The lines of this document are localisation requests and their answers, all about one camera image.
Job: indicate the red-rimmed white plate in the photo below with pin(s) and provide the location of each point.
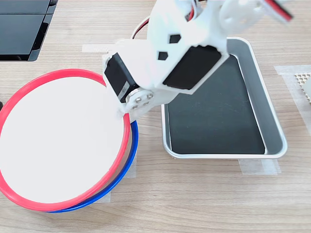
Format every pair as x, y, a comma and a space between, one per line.
60, 140

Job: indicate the blue-rimmed white plate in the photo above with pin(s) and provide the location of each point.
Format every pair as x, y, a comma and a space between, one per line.
136, 143

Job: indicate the translucent tape strip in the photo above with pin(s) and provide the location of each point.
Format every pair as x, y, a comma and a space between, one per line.
105, 197
132, 170
260, 167

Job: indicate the black mat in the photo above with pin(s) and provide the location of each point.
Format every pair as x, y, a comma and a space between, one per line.
218, 121

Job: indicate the black electronic device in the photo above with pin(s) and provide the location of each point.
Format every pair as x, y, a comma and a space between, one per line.
22, 31

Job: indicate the steel tray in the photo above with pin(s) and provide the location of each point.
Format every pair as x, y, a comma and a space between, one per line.
267, 102

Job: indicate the wide translucent tape sheet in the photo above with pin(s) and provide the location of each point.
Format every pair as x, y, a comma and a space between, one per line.
289, 80

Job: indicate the pale perforated base plate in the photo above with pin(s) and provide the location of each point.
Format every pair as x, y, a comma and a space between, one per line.
301, 78

